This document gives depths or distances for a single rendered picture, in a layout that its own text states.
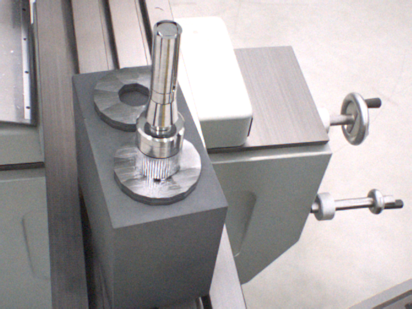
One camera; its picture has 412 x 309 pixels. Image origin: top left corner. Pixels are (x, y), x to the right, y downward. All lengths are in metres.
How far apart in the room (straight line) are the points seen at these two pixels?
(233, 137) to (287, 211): 0.29
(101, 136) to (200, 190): 0.12
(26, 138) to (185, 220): 0.53
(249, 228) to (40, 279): 0.46
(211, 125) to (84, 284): 0.45
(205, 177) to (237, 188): 0.63
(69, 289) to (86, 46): 0.44
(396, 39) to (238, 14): 0.66
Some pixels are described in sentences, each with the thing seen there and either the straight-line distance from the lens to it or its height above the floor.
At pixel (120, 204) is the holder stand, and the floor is 1.17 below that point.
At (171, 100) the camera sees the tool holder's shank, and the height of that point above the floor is 1.28.
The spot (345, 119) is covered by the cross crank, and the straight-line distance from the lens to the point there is 1.48.
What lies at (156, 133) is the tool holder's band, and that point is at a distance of 0.62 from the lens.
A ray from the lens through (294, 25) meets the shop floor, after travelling 2.83.
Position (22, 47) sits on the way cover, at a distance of 1.22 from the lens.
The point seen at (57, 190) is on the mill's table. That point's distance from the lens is 0.91.
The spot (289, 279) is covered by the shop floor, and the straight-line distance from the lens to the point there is 2.03.
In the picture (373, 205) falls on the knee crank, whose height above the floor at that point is 0.57.
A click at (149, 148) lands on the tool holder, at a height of 1.23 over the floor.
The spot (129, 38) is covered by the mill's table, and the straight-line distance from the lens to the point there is 1.12.
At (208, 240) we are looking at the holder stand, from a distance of 0.71.
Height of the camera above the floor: 1.71
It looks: 50 degrees down
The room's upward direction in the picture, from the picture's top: 9 degrees clockwise
